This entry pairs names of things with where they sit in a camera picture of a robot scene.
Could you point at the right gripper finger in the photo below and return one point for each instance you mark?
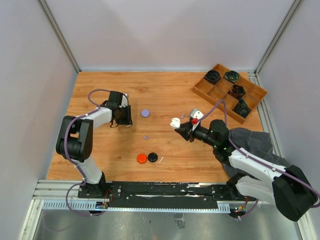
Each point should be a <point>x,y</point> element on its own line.
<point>184,132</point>
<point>187,124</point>

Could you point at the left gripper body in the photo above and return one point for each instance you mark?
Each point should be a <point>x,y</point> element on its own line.
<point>124,116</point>

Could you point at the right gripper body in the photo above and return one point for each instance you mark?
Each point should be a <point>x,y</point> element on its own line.
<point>192,132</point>

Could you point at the white earbud case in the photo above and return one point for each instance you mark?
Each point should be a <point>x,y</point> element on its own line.
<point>175,123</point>

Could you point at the black earbud case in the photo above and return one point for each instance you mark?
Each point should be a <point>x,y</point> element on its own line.
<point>152,157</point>

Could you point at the orange earbud case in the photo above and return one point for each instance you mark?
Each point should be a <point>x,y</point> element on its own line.
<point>142,158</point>

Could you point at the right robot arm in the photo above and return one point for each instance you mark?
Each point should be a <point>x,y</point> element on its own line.
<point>287,188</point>

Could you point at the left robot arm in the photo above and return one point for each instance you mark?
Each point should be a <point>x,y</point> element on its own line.
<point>76,135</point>

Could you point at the dark rolled cloth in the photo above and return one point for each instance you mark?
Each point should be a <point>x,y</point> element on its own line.
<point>212,76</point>
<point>242,109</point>
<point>237,91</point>
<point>232,76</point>

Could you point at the wooden divided tray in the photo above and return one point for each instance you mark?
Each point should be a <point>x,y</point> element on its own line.
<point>214,93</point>

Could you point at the grey checked cloth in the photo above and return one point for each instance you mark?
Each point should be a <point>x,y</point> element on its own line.
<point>257,143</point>

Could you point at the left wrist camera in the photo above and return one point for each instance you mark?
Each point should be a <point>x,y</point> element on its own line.
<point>124,101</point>

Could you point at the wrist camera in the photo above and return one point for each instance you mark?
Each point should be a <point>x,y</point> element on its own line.
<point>195,114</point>
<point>124,101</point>

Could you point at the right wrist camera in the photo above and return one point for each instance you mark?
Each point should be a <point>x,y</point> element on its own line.
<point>195,114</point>

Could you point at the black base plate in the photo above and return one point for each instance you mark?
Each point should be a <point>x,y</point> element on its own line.
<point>160,194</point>

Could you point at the grey cable duct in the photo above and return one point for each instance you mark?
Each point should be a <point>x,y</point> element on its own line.
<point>92,205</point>

